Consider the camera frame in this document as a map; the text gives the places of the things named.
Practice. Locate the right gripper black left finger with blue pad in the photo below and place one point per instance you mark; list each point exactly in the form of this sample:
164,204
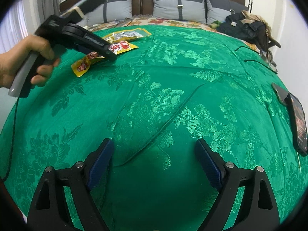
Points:
49,210

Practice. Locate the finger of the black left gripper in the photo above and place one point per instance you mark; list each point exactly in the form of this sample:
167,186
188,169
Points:
86,42

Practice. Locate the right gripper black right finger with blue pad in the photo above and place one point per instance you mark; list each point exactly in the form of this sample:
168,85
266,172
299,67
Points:
258,209

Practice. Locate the small yellow red snack packet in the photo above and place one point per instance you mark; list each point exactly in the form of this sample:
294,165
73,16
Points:
80,67

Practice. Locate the person's left hand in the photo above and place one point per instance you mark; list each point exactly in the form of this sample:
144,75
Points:
12,60

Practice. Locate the yellow clear snack bag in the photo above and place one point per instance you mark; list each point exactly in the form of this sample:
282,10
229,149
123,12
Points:
126,35

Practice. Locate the white window curtain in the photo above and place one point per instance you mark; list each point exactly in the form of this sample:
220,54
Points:
13,27

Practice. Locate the grey pillow left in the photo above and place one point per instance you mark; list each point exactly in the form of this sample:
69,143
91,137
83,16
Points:
110,11

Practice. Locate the grey pillow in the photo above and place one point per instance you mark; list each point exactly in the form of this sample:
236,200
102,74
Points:
110,11
218,10
183,10

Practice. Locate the floral bed sheet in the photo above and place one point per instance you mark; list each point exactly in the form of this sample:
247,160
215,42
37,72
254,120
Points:
154,22

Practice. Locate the black smartphone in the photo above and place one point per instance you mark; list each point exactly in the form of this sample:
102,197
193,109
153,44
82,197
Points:
298,124

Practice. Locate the green embroidered bed cover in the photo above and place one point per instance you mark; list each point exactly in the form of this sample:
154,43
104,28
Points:
155,102

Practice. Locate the grey pillow middle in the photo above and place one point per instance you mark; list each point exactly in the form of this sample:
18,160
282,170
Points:
183,10

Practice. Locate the dark phone near edge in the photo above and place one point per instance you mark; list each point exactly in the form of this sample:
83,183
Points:
280,93

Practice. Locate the grey pillow right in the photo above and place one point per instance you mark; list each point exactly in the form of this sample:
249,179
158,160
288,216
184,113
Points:
218,10

